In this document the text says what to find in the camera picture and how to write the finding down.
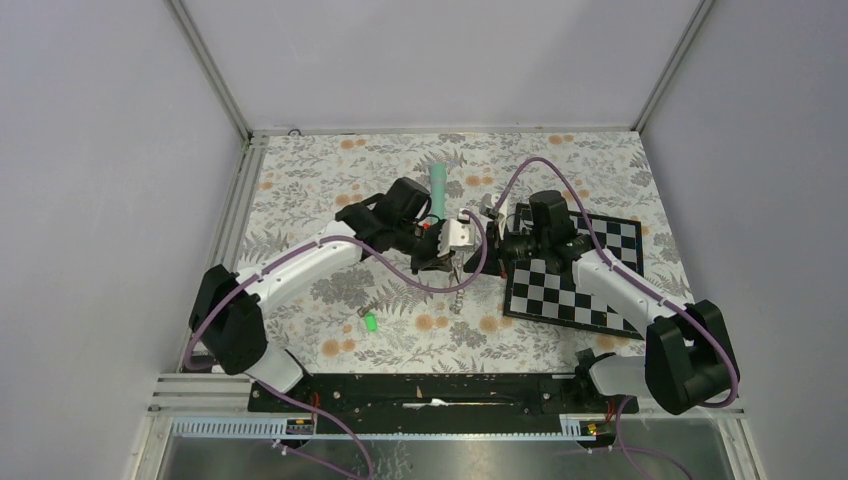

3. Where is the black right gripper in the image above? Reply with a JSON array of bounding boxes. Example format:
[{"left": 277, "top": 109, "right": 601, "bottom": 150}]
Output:
[{"left": 464, "top": 219, "right": 549, "bottom": 279}]

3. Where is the silver carabiner keyring with chain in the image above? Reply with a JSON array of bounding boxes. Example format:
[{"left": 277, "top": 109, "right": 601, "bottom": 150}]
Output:
[{"left": 449, "top": 253, "right": 465, "bottom": 315}]

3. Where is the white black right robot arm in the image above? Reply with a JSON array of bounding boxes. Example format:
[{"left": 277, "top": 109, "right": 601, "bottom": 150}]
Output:
[{"left": 464, "top": 190, "right": 740, "bottom": 415}]

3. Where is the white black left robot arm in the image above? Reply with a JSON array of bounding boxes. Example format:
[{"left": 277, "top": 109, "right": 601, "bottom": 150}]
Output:
[{"left": 184, "top": 178, "right": 475, "bottom": 411}]

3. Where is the black white checkerboard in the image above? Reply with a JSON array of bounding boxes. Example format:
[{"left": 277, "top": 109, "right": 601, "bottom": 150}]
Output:
[{"left": 503, "top": 214, "right": 644, "bottom": 339}]

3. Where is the floral patterned table mat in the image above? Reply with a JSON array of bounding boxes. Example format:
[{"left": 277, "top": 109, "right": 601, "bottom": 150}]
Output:
[{"left": 238, "top": 132, "right": 692, "bottom": 373}]

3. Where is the teal rolling pin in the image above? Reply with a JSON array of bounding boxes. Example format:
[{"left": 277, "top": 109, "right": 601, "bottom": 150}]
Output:
[{"left": 429, "top": 162, "right": 447, "bottom": 220}]

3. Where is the green key tag with key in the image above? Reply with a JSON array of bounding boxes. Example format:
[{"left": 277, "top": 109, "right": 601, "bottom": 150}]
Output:
[{"left": 358, "top": 307, "right": 378, "bottom": 332}]

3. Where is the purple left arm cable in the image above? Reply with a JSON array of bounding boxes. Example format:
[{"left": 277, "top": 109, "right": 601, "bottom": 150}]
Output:
[{"left": 183, "top": 209, "right": 490, "bottom": 480}]

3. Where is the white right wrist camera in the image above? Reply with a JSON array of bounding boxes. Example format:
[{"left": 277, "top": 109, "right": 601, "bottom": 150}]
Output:
[{"left": 479, "top": 193, "right": 508, "bottom": 235}]

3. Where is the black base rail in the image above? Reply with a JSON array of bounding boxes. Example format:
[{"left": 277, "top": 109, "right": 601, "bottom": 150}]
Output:
[{"left": 247, "top": 373, "right": 639, "bottom": 437}]

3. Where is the white slotted cable duct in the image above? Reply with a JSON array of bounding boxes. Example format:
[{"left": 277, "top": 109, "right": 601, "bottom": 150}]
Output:
[{"left": 170, "top": 414, "right": 605, "bottom": 443}]

